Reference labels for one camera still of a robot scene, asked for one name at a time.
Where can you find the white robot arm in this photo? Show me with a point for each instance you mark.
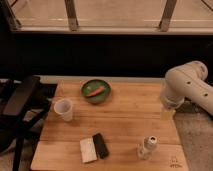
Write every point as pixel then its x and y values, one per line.
pixel 187 81

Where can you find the translucent plastic cup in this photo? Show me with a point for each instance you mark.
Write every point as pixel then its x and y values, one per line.
pixel 64 108

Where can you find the black rectangular block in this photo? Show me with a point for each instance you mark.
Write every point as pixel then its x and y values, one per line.
pixel 100 146

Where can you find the black office chair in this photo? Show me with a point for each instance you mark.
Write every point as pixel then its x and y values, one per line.
pixel 24 105

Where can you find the wooden table board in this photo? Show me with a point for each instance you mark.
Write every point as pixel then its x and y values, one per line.
pixel 131 113

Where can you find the green plate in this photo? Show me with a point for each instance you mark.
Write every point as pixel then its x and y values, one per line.
pixel 92 85

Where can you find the orange carrot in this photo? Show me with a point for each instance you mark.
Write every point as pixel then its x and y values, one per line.
pixel 96 92

